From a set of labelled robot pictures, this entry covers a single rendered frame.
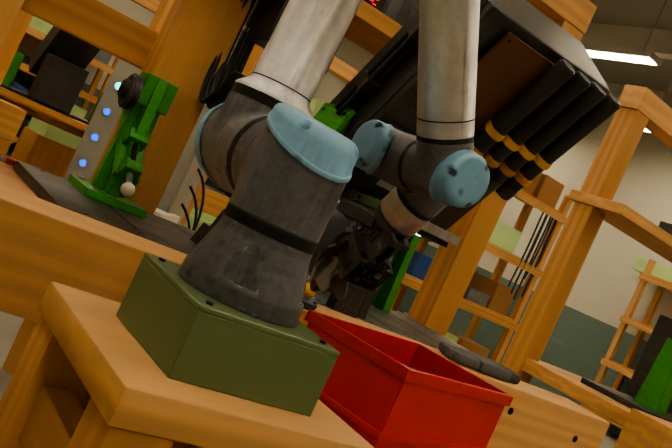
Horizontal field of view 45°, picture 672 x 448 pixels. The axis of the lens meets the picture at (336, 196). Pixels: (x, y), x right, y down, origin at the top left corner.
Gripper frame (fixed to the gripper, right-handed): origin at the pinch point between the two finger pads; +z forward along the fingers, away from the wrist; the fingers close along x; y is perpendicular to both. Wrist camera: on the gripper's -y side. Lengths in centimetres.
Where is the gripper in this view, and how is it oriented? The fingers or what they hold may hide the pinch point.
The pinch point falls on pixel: (316, 282)
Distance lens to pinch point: 140.4
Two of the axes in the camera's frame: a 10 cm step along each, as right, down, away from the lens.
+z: -6.3, 6.2, 4.7
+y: 1.6, 6.9, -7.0
